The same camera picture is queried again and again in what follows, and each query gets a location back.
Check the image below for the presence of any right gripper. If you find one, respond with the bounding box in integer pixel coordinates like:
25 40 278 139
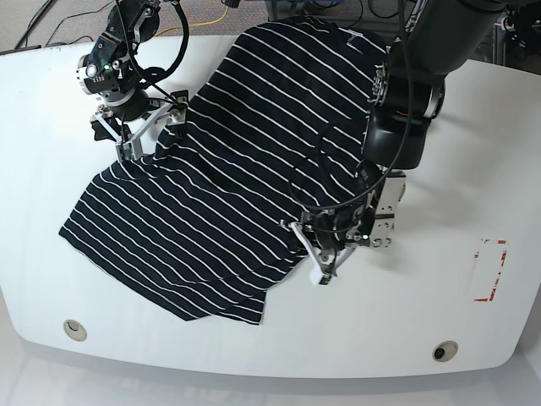
90 90 189 143

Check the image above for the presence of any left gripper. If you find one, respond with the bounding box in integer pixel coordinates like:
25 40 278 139
281 206 375 275

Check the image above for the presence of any black white striped t-shirt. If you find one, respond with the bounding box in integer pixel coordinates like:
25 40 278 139
59 17 387 325

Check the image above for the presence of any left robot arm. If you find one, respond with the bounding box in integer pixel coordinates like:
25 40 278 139
288 1 507 285

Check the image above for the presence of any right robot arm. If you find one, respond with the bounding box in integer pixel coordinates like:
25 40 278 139
76 1 189 144

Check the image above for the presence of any red tape rectangle marking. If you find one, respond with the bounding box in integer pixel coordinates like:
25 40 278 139
470 239 508 303

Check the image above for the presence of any white power strip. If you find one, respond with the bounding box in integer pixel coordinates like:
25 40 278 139
500 17 516 33

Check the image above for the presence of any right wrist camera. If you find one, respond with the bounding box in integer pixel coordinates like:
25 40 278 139
115 140 143 162

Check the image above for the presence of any yellow cable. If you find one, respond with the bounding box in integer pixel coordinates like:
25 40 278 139
158 3 240 37

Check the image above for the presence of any right table cable grommet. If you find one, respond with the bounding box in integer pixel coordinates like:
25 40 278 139
432 341 458 363

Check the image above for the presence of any table cable grommet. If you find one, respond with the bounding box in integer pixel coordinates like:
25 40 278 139
63 320 87 342
432 341 458 363

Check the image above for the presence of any left table cable grommet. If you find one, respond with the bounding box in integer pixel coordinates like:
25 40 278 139
63 320 87 342

